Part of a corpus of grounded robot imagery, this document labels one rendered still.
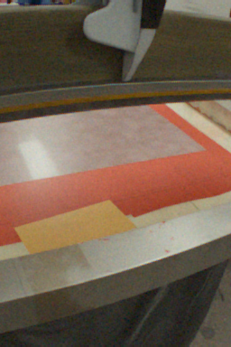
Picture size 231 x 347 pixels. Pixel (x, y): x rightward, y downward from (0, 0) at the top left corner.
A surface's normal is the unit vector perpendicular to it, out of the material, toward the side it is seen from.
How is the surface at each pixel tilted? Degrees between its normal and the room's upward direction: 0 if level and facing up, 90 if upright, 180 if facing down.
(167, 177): 0
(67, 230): 0
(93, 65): 90
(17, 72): 90
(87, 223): 0
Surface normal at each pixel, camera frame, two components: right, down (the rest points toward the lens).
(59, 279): 0.11, -0.84
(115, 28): 0.46, 0.41
